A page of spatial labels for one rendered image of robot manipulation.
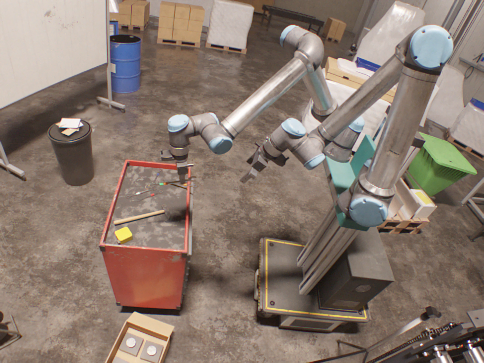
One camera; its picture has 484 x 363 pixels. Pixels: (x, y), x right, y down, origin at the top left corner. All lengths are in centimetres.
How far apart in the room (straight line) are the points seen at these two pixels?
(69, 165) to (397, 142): 280
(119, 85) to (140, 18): 475
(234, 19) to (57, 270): 740
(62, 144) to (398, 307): 367
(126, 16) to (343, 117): 891
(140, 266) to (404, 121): 145
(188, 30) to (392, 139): 757
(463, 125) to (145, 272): 810
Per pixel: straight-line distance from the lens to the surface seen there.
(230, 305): 243
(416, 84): 96
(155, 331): 204
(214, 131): 114
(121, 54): 493
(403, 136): 100
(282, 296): 222
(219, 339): 231
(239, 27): 844
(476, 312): 190
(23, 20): 339
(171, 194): 181
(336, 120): 116
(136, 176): 194
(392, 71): 110
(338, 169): 165
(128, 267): 169
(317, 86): 151
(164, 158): 127
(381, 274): 205
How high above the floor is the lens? 219
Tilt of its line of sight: 41 degrees down
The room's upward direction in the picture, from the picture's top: 15 degrees clockwise
